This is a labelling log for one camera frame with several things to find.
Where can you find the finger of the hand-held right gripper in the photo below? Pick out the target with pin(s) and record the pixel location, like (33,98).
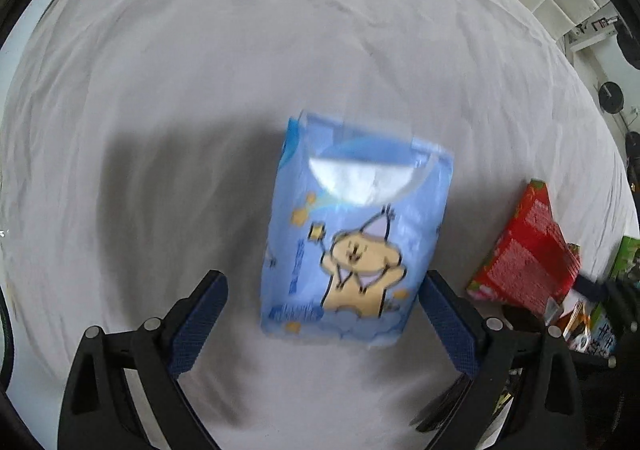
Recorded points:
(600,287)

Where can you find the white bed sheet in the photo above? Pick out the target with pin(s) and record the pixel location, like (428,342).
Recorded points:
(200,104)

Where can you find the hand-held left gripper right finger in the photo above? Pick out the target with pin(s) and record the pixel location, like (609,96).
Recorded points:
(450,325)

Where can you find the green packet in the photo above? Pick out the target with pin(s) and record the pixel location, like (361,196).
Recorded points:
(629,257)

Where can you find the red snack packet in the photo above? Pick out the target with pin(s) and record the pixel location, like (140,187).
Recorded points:
(530,255)

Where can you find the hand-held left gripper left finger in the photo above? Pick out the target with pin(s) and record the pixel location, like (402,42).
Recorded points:
(197,325)

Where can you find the blue cartoon tissue pack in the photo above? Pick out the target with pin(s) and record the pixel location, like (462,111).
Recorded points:
(345,235)

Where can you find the colourful printed packet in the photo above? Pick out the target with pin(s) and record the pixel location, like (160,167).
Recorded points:
(590,327)

